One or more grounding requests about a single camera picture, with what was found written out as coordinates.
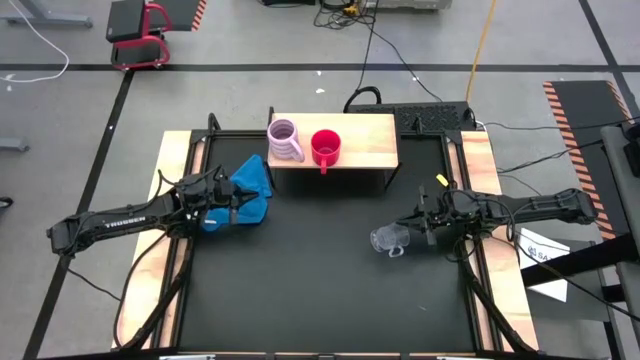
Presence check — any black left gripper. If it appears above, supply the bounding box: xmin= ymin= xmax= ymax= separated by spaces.
xmin=174 ymin=167 xmax=261 ymax=225

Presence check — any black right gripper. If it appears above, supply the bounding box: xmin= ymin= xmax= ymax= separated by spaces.
xmin=397 ymin=184 xmax=481 ymax=246

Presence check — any clear plastic mug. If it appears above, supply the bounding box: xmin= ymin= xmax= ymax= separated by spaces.
xmin=369 ymin=222 xmax=411 ymax=259

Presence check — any pink collapsible silicone cup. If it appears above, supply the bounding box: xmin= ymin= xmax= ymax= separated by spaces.
xmin=266 ymin=118 xmax=306 ymax=164

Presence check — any red plastic mug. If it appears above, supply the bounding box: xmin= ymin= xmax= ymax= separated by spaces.
xmin=310 ymin=129 xmax=343 ymax=176

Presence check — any wooden shelf with black legs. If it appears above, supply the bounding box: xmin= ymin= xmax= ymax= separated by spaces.
xmin=264 ymin=105 xmax=403 ymax=192

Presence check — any blue cloth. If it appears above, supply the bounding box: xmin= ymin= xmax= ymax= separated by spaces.
xmin=202 ymin=153 xmax=275 ymax=232

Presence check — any light wood side panel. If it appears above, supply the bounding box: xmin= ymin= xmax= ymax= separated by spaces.
xmin=459 ymin=130 xmax=540 ymax=351
xmin=112 ymin=130 xmax=206 ymax=350

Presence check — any black perforated case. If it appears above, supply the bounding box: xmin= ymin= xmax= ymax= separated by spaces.
xmin=344 ymin=101 xmax=476 ymax=134

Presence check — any white paper sign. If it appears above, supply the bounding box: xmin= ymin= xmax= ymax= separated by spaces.
xmin=517 ymin=227 xmax=571 ymax=304

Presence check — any black beam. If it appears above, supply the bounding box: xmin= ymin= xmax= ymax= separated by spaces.
xmin=519 ymin=232 xmax=640 ymax=289

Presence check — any hazard striped black mat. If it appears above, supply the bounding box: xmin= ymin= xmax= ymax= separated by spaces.
xmin=542 ymin=79 xmax=636 ymax=241
xmin=167 ymin=0 xmax=208 ymax=32

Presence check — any red and black step stool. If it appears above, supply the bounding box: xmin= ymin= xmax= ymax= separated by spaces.
xmin=104 ymin=0 xmax=174 ymax=71

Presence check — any silver box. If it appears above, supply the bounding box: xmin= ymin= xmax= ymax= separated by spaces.
xmin=364 ymin=0 xmax=454 ymax=11

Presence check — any grey metal foot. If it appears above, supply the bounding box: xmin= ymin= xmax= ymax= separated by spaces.
xmin=0 ymin=137 xmax=30 ymax=153

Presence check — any grey table leg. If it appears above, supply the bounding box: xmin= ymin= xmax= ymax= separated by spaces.
xmin=0 ymin=0 xmax=94 ymax=29

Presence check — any black table frame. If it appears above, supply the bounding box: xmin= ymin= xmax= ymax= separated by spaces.
xmin=167 ymin=127 xmax=501 ymax=357

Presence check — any thick black cable loop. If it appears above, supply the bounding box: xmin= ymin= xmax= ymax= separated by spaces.
xmin=342 ymin=85 xmax=382 ymax=114

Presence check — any yellow cable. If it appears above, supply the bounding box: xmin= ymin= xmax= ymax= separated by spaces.
xmin=464 ymin=0 xmax=499 ymax=103

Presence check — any tangled black cable bundle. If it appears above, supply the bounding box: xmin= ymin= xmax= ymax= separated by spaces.
xmin=313 ymin=0 xmax=377 ymax=30

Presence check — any white cable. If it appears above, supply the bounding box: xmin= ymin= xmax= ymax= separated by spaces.
xmin=0 ymin=0 xmax=70 ymax=84

